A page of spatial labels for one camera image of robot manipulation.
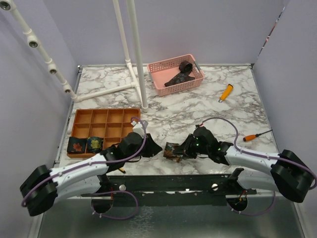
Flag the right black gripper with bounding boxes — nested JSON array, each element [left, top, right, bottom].
[[174, 133, 210, 159]]

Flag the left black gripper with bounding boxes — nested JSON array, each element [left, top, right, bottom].
[[125, 133, 162, 162]]

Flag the brown grey floral tie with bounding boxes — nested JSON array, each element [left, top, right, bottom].
[[163, 142, 182, 163]]

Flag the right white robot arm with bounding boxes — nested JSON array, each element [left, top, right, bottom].
[[173, 126, 314, 203]]

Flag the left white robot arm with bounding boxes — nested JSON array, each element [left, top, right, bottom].
[[20, 132, 162, 216]]

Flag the wooden compartment tray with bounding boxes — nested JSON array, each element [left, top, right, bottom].
[[67, 108, 141, 159]]

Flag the navy yellow-flower rolled tie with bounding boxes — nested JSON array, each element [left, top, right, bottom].
[[87, 136, 104, 153]]

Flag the pink perforated plastic basket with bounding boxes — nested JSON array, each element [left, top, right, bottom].
[[147, 54, 205, 97]]

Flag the black orange-flower rolled tie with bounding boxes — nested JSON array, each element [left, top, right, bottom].
[[67, 136, 87, 154]]

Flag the dark blue-flowered tie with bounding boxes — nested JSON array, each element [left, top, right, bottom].
[[164, 60, 195, 87]]

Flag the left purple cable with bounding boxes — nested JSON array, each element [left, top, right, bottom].
[[21, 116, 148, 220]]

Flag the purple cable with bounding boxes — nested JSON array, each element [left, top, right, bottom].
[[21, 116, 148, 220], [197, 117, 317, 216]]

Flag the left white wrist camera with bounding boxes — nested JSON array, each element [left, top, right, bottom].
[[131, 121, 145, 137]]

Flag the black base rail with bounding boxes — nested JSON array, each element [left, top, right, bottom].
[[91, 169, 256, 210]]

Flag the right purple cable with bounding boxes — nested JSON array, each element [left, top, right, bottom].
[[197, 117, 317, 216]]

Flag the orange handled screwdriver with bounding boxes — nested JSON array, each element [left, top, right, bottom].
[[243, 129, 272, 142]]

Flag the yellow handled utility knife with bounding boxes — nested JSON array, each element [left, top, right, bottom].
[[219, 84, 233, 103]]

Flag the white PVC pipe frame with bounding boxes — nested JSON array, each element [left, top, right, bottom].
[[0, 0, 149, 110]]

